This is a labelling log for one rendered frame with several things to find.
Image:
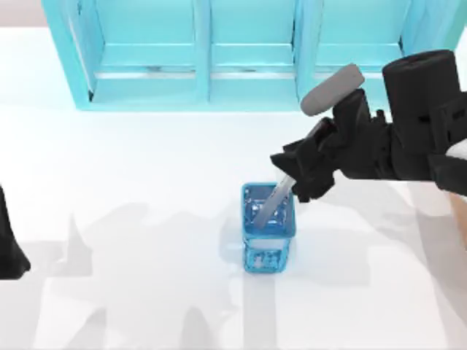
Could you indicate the grey rod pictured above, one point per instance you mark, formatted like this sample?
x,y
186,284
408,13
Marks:
x,y
269,208

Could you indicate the pale grey rounded box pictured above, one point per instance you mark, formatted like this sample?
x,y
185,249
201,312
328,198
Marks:
x,y
332,89

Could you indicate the blue glass square cup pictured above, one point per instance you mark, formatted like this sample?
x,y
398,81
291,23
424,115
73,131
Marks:
x,y
268,260

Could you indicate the light blue rack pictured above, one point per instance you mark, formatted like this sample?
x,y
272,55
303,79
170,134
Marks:
x,y
251,29

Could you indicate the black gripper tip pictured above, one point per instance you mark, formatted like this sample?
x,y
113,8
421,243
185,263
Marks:
x,y
10,251

